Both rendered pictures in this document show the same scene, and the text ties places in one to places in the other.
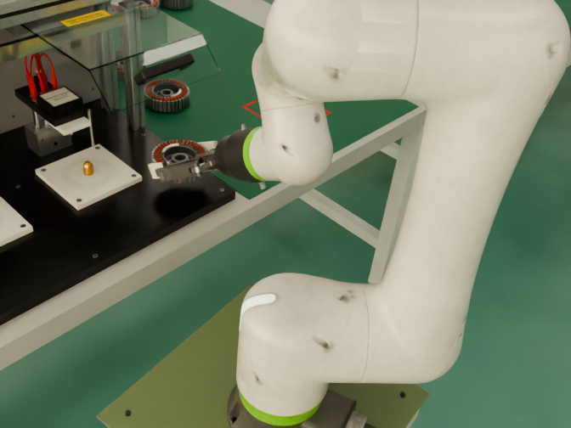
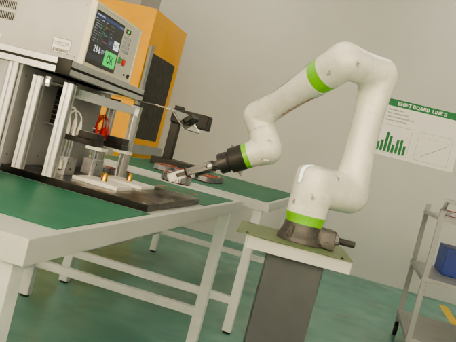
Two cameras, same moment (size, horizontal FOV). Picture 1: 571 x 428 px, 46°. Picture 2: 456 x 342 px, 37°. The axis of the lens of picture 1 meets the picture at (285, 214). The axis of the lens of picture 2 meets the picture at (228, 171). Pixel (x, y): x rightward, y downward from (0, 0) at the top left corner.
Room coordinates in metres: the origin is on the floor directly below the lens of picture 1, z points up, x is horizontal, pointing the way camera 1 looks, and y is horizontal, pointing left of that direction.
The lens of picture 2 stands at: (-1.21, 1.29, 0.99)
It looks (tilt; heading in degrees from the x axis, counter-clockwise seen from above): 2 degrees down; 331
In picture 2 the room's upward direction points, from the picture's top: 15 degrees clockwise
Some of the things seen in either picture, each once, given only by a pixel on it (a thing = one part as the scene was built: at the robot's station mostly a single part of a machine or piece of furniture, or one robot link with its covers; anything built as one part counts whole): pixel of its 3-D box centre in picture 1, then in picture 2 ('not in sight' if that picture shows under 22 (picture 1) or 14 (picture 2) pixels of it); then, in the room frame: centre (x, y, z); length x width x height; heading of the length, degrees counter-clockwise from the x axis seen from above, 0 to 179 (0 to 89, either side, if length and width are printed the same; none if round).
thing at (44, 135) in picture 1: (48, 135); (92, 165); (1.17, 0.51, 0.80); 0.08 x 0.05 x 0.06; 140
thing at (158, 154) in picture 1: (180, 160); (176, 178); (1.09, 0.22, 0.83); 0.11 x 0.11 x 0.04
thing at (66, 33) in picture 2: not in sight; (62, 34); (1.20, 0.72, 1.22); 0.44 x 0.39 x 0.20; 140
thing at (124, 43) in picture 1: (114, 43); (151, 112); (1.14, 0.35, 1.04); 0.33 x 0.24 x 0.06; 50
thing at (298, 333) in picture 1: (296, 346); (314, 195); (0.59, -0.04, 0.91); 0.16 x 0.13 x 0.19; 97
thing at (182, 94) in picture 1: (166, 95); (116, 173); (1.43, 0.32, 0.77); 0.11 x 0.11 x 0.04
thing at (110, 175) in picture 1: (88, 175); (128, 182); (1.07, 0.40, 0.78); 0.15 x 0.15 x 0.01; 50
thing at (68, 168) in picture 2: not in sight; (63, 164); (0.98, 0.67, 0.80); 0.08 x 0.05 x 0.06; 140
